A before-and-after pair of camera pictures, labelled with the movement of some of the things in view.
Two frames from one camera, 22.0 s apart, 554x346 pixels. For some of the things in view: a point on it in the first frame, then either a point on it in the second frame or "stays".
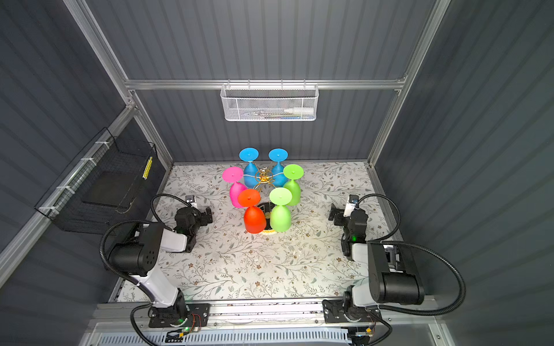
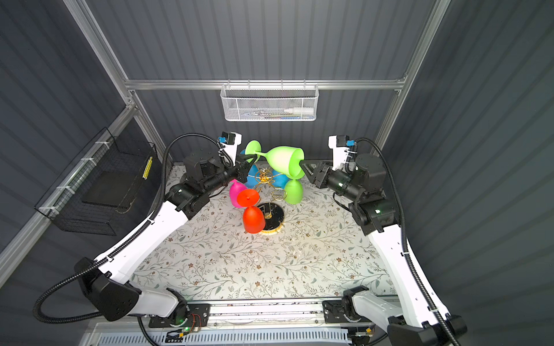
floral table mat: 304,262 stays
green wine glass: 280,215 -> 286,159
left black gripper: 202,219 -> 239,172
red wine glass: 254,219 stays
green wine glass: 293,171 stays
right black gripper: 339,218 -> 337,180
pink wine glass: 234,175 stays
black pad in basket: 113,188 stays
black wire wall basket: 105,187 stays
